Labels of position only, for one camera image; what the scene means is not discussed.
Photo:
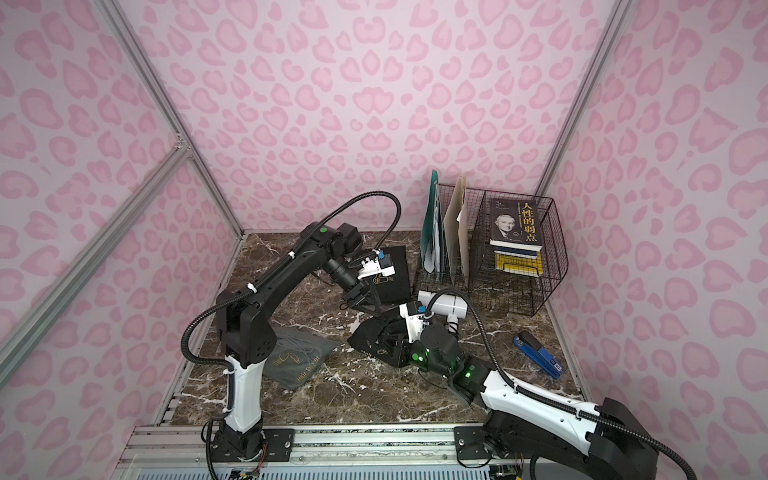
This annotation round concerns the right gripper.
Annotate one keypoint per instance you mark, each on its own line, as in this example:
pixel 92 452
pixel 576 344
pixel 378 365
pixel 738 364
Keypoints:
pixel 399 339

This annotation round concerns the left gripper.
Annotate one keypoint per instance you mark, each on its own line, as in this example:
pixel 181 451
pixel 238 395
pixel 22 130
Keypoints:
pixel 358 291

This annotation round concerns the plain black pouch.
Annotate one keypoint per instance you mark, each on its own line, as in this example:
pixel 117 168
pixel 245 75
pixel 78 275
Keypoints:
pixel 381 337

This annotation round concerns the white hair dryer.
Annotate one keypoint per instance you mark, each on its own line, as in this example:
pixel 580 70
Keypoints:
pixel 451 306

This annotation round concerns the grey hair dryer pouch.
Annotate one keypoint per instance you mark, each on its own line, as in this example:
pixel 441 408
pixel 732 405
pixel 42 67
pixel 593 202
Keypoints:
pixel 296 357

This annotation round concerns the black pouch gold print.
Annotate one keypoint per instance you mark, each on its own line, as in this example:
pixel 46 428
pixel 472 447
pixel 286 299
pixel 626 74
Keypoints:
pixel 396 288

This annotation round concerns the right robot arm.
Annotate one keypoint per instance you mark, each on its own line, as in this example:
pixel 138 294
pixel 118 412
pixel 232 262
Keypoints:
pixel 602 441

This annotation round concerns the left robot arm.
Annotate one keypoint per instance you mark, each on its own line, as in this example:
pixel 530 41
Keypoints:
pixel 247 338

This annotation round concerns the yellow striped book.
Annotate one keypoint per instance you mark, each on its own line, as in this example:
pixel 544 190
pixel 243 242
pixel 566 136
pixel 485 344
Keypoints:
pixel 528 264

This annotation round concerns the book with portrait cover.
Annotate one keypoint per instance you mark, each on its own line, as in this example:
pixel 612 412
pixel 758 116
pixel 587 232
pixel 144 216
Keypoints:
pixel 515 224

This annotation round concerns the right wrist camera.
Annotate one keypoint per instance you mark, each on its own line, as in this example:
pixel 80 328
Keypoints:
pixel 413 314

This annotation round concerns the black wire basket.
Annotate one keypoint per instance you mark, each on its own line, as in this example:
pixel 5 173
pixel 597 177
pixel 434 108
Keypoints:
pixel 500 278

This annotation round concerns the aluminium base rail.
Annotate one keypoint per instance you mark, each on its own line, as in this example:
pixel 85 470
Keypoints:
pixel 385 451

